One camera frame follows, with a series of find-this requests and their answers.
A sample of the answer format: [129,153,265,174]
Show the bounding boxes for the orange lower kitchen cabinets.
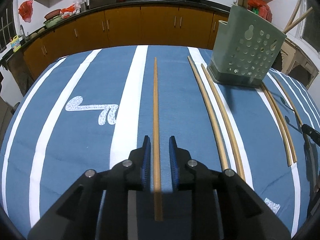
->
[4,4,232,81]

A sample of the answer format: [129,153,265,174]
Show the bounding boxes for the wooden chopstick pair inner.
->
[261,82,297,166]

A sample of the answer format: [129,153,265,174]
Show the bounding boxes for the wooden chopstick pair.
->
[260,82,293,167]
[261,82,297,166]

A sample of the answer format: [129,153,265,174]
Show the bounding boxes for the wooden chopstick pair outer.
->
[260,82,293,167]

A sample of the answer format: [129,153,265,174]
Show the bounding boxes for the beige carved side cabinet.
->
[272,38,319,89]

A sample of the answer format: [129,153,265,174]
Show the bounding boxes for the blue white striped tablecloth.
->
[1,46,319,239]

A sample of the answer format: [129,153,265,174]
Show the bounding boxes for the window with bars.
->
[302,0,320,53]

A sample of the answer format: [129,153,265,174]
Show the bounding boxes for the green perforated utensil holder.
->
[207,5,286,88]

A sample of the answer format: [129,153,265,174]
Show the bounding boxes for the red bags and bottles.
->
[248,0,272,23]

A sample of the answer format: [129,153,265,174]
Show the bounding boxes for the yellow detergent bottle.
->
[10,35,21,53]

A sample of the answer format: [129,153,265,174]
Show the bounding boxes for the bowls and red items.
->
[43,0,88,28]

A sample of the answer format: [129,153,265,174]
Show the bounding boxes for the left side window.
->
[0,2,16,52]

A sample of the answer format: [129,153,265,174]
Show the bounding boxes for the red hanging bag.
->
[18,0,33,23]

